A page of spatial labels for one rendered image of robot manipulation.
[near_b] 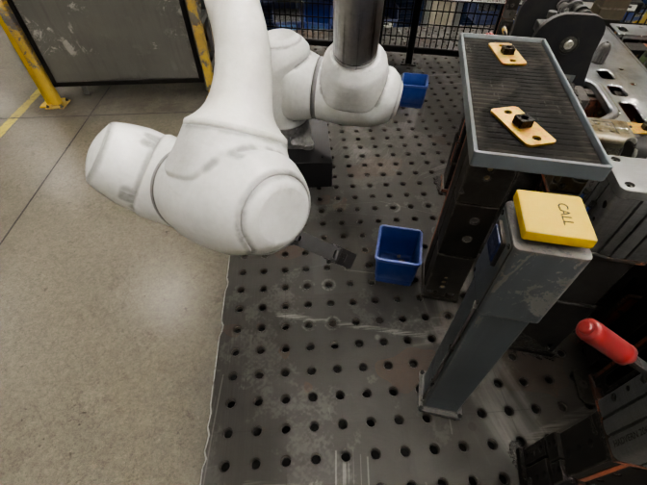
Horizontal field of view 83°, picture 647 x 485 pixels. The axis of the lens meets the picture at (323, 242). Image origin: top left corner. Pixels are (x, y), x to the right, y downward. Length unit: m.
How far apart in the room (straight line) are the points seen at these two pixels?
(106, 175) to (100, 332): 1.41
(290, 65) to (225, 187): 0.69
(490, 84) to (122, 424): 1.50
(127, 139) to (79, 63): 2.96
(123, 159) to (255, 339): 0.47
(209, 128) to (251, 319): 0.54
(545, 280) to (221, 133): 0.33
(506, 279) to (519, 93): 0.28
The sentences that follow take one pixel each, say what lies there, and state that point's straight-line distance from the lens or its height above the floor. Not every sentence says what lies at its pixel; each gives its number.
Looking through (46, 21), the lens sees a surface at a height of 0.57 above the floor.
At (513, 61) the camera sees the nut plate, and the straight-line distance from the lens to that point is 0.70.
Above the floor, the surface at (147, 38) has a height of 0.45.
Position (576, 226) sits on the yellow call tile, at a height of 1.16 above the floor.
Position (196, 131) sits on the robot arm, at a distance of 0.36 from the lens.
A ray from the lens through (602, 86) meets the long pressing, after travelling 1.13.
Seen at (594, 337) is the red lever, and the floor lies 1.13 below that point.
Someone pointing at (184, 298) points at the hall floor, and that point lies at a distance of 1.78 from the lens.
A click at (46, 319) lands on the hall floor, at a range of 2.00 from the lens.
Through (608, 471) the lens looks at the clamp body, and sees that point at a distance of 0.61.
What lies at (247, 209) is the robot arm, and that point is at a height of 1.19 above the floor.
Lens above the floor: 1.39
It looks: 48 degrees down
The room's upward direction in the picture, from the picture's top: straight up
